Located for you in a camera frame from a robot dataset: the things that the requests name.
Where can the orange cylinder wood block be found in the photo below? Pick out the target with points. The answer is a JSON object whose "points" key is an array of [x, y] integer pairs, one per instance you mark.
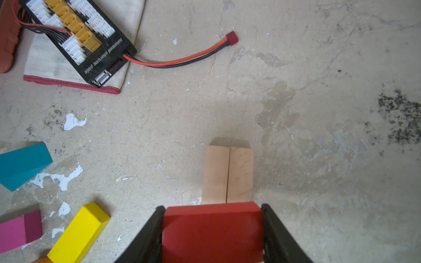
{"points": [[43, 260]]}

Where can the teal wood block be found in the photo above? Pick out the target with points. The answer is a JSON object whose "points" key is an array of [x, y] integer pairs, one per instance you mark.
{"points": [[19, 166]]}

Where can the red rectangular wood block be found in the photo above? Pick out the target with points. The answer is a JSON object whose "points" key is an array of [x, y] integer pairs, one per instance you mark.
{"points": [[214, 233]]}

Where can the yellow rectangular wood block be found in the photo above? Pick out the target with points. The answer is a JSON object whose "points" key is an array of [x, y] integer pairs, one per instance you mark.
{"points": [[80, 235]]}

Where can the white work glove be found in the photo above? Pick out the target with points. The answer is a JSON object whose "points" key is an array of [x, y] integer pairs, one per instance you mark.
{"points": [[82, 49]]}

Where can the magenta wood block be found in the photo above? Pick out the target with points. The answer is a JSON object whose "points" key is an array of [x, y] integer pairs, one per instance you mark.
{"points": [[21, 231]]}

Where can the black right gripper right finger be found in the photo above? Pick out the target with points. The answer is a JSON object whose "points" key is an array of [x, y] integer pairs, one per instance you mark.
{"points": [[279, 245]]}

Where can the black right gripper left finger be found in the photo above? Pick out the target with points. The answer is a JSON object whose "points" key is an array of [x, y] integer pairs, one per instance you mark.
{"points": [[147, 245]]}

